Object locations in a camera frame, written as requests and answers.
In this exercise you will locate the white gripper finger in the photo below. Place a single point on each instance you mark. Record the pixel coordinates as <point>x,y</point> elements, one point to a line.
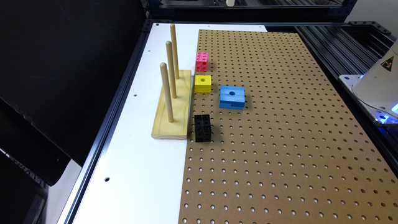
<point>230,2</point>

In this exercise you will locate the pink linking cube block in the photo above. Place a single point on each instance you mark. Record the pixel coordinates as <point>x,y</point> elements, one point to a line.
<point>201,61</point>

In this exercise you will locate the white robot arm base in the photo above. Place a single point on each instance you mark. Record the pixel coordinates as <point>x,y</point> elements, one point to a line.
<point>376,90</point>

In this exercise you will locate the far wooden peg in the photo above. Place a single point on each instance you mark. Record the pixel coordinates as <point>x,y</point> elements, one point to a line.
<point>174,49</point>

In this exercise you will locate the wooden peg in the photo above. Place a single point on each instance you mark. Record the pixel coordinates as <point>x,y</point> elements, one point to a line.
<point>174,49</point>
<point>170,59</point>
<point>166,87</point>

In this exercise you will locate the middle wooden peg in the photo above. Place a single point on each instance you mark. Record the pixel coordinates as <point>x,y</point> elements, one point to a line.
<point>170,59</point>

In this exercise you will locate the yellow wooden block with hole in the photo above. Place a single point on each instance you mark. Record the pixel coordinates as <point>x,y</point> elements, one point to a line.
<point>202,83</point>

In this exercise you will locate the near wooden peg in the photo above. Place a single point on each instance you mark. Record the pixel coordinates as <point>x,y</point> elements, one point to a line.
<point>166,87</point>

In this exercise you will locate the blue wooden block with hole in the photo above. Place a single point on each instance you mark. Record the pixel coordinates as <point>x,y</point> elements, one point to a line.
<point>232,97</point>

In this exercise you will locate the black linking cube block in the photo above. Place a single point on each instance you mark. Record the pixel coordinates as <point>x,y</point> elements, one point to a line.
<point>202,128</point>

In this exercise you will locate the wooden peg stand base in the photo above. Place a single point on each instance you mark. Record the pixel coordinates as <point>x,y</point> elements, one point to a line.
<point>177,130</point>

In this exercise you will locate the brown perforated pegboard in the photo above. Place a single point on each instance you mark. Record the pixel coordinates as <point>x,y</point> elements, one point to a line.
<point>294,154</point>

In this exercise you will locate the black curtain sheet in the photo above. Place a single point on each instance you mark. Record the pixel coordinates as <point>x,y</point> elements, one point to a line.
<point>61,64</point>

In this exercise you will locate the black aluminium table frame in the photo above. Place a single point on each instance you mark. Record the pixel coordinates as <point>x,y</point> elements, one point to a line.
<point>129,177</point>

